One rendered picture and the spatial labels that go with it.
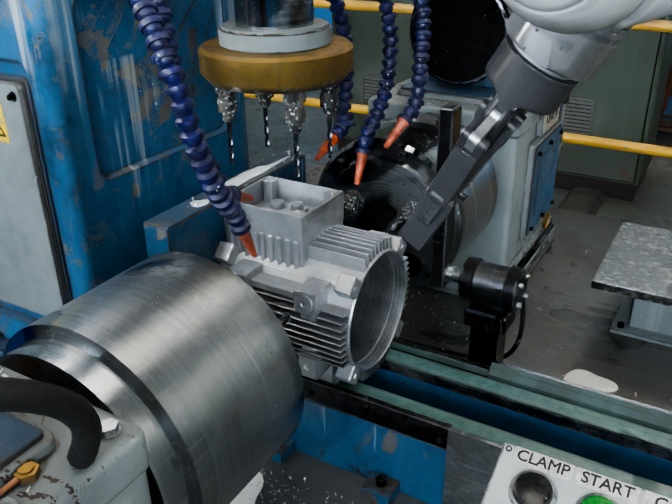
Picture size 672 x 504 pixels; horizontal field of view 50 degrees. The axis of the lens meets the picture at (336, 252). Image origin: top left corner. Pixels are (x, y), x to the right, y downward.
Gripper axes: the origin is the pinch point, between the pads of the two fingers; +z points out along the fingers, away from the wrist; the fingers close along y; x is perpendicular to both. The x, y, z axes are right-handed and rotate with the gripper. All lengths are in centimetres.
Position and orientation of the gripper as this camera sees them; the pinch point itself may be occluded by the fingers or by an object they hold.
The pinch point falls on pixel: (427, 217)
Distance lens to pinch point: 76.0
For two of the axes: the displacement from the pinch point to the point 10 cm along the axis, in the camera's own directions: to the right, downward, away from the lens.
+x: 7.6, 6.3, -1.7
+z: -4.2, 6.7, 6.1
